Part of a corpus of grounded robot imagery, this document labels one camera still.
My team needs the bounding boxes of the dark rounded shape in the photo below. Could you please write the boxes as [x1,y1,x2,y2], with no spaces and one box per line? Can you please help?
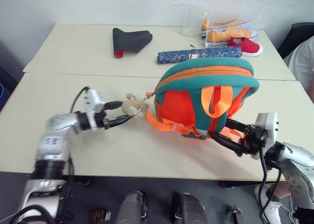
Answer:
[171,192,209,224]
[115,190,149,224]

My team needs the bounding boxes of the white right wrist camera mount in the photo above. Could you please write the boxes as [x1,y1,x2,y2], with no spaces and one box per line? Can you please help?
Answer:
[251,111,279,160]

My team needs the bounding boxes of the person's leg with white sock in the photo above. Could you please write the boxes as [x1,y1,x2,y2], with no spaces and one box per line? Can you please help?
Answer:
[254,183,293,224]

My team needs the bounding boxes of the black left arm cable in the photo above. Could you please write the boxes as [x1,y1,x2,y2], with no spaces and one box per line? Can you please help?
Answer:
[70,86,90,113]

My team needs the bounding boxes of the clear plastic bag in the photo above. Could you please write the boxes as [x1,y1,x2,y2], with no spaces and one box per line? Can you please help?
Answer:
[173,4,261,48]

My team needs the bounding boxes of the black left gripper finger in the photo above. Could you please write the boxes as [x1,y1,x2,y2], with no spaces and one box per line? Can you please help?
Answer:
[108,114,134,130]
[104,100,124,110]

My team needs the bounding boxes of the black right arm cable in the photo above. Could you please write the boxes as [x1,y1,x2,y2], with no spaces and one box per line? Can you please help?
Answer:
[259,145,283,224]

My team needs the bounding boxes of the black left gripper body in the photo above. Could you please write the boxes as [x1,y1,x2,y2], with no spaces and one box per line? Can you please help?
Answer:
[94,111,111,130]

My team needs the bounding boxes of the black chair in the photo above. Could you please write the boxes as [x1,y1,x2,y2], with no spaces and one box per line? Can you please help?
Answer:
[278,22,314,59]

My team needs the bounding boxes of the brown string with tag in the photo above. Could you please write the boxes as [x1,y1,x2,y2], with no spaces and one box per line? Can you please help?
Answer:
[188,44,205,61]

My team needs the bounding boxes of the black pouch with red lining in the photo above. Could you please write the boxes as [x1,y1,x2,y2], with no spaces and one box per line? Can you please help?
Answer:
[112,27,153,59]

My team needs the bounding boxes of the orange canvas shoe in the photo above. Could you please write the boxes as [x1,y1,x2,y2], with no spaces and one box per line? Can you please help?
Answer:
[205,26,260,43]
[200,19,252,34]

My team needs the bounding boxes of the blue patterned folded umbrella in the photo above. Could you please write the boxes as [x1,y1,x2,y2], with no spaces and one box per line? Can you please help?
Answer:
[157,47,243,65]

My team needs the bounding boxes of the small dark floor fixture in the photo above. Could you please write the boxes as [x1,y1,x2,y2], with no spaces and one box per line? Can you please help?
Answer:
[88,209,111,222]
[227,204,245,224]

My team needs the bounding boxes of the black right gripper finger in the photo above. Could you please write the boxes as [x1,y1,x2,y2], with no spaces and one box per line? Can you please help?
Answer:
[226,119,249,135]
[210,133,242,154]

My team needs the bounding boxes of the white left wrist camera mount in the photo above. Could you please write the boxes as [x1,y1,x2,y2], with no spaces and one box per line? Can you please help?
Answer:
[82,88,106,133]

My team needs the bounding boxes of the orange and teal backpack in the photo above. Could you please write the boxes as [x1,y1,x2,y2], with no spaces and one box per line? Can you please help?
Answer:
[144,57,260,140]

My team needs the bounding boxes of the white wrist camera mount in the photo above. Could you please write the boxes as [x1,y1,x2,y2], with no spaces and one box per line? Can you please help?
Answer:
[251,111,279,160]
[82,88,106,133]

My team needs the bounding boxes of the red slip-on shoe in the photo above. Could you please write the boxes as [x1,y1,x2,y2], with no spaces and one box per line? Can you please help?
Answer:
[227,37,263,57]

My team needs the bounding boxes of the beige plush toy keychain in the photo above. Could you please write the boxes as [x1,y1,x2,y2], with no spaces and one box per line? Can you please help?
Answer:
[122,93,150,119]

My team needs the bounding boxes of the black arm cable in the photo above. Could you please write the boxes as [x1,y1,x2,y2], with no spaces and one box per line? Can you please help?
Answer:
[70,86,90,113]
[259,145,283,224]

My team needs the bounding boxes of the person in white shirt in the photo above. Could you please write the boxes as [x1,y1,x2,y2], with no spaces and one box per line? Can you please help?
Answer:
[284,36,314,104]

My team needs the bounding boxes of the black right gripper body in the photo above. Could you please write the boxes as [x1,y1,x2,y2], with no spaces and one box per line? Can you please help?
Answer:
[236,124,268,157]

